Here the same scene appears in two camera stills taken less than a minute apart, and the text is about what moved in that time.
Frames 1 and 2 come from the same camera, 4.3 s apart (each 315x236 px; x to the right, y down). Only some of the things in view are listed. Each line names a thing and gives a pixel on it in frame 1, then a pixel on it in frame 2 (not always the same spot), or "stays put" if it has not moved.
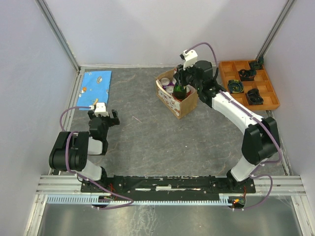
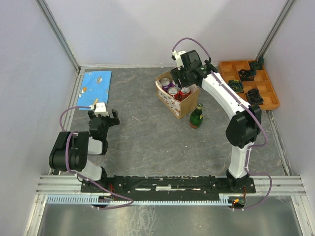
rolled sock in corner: x=257 y=65 stays put
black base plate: x=115 y=187 stays put
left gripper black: x=113 y=121 stays put
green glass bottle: x=179 y=92 to x=196 y=117
